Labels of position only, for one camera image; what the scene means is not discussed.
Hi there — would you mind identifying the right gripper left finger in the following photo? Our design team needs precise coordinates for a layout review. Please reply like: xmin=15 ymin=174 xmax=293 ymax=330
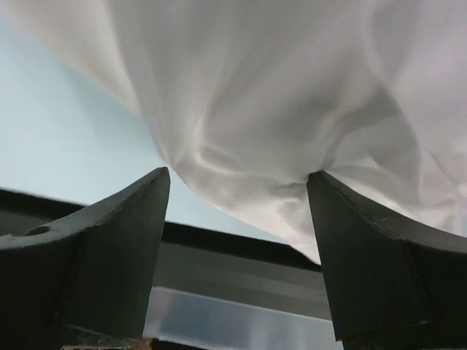
xmin=1 ymin=168 xmax=170 ymax=339

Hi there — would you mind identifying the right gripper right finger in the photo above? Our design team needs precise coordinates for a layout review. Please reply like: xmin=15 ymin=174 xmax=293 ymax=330
xmin=307 ymin=172 xmax=466 ymax=343

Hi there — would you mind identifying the white printed t shirt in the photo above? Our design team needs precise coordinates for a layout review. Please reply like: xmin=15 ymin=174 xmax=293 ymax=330
xmin=1 ymin=1 xmax=466 ymax=263

